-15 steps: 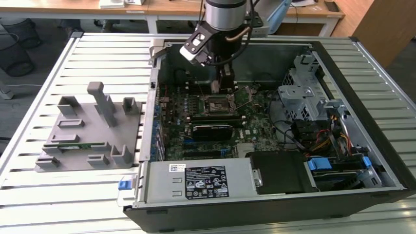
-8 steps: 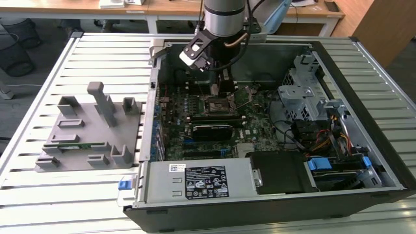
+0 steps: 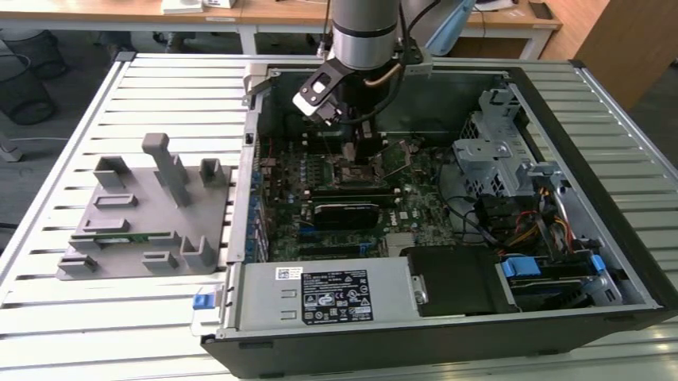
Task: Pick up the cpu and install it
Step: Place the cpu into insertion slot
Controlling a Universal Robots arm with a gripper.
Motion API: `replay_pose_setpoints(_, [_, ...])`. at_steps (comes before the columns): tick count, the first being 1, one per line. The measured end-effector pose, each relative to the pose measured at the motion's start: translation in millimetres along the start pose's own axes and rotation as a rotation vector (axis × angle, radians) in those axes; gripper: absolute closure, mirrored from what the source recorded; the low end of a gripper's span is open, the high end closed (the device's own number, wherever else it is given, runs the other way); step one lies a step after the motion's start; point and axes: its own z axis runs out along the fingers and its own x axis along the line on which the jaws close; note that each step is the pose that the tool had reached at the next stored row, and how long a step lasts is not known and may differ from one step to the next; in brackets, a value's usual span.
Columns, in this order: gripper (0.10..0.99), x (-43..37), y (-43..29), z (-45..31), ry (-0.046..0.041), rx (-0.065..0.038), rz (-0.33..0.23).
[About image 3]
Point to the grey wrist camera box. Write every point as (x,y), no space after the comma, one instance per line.
(418,65)

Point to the grey power supply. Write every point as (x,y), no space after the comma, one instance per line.
(264,301)

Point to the black RAM slot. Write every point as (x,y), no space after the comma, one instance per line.
(317,137)
(317,147)
(344,191)
(344,200)

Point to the black graphics card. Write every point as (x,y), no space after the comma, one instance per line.
(344,216)

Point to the black plastic shroud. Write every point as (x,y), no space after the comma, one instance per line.
(455,278)

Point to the wooden cabinet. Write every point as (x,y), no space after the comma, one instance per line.
(635,47)

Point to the white box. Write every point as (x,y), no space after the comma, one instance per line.
(183,6)

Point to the black mesh bin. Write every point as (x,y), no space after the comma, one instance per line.
(26,91)
(47,47)

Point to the black PC case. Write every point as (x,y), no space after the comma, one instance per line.
(371,357)

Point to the green motherboard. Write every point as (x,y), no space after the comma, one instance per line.
(423,198)

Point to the black phone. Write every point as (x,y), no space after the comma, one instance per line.
(540,10)

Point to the black expansion slot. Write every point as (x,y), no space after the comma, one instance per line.
(328,251)

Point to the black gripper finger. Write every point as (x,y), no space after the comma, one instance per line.
(371,151)

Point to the silver CPU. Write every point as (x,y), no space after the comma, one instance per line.
(347,152)

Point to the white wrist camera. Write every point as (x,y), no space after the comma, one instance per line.
(315,91)

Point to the wooden desk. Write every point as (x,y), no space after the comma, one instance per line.
(105,16)

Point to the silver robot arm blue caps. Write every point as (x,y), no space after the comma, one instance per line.
(363,35)

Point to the metal drive cage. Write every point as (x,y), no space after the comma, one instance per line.
(484,151)

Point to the silver chipset heatsink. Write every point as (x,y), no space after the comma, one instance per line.
(399,242)

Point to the blue case latch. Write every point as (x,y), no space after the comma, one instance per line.
(203,301)

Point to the green RAM stick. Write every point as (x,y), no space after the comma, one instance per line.
(139,237)

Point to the blue disk carrier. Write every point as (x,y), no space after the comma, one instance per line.
(522,268)

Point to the CPU socket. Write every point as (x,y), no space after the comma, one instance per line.
(349,174)

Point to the grey parts rack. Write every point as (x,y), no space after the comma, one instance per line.
(159,198)

